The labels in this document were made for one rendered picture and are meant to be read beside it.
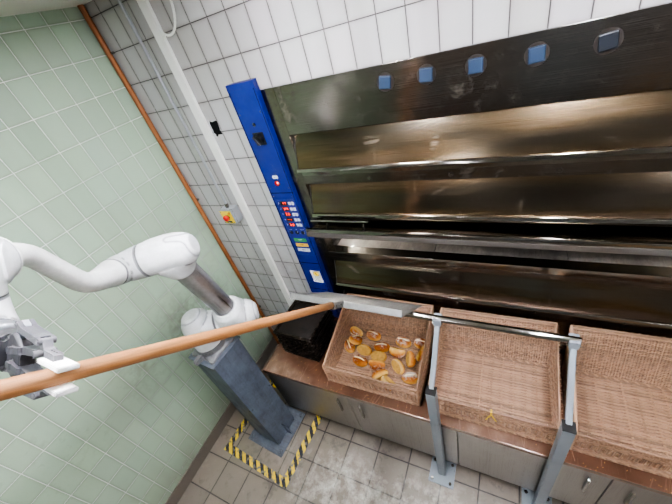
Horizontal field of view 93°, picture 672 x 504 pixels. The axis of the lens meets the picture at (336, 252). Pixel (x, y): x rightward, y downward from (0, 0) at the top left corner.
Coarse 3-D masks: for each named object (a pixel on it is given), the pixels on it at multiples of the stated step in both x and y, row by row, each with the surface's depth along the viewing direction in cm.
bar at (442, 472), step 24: (528, 336) 122; (552, 336) 118; (576, 336) 116; (432, 360) 137; (432, 384) 136; (432, 408) 141; (432, 432) 157; (576, 432) 112; (552, 456) 128; (432, 480) 189; (552, 480) 140
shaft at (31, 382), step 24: (288, 312) 106; (312, 312) 117; (192, 336) 73; (216, 336) 78; (96, 360) 56; (120, 360) 59; (144, 360) 63; (0, 384) 45; (24, 384) 47; (48, 384) 50
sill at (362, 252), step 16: (352, 256) 188; (368, 256) 182; (384, 256) 177; (400, 256) 173; (416, 256) 169; (432, 256) 166; (448, 256) 163; (464, 256) 160; (480, 256) 158; (496, 256) 155; (528, 272) 147; (544, 272) 144; (560, 272) 141; (576, 272) 138; (592, 272) 135; (608, 272) 132; (624, 272) 130; (640, 272) 128; (656, 272) 127
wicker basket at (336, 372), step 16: (416, 304) 187; (352, 320) 216; (368, 320) 209; (384, 320) 203; (400, 320) 197; (336, 336) 197; (384, 336) 207; (400, 336) 203; (416, 336) 197; (432, 336) 187; (336, 352) 199; (384, 352) 198; (336, 368) 181; (352, 368) 194; (368, 368) 192; (416, 368) 184; (352, 384) 184; (368, 384) 176; (384, 384) 168; (400, 384) 179; (416, 384) 177; (400, 400) 172; (416, 400) 166
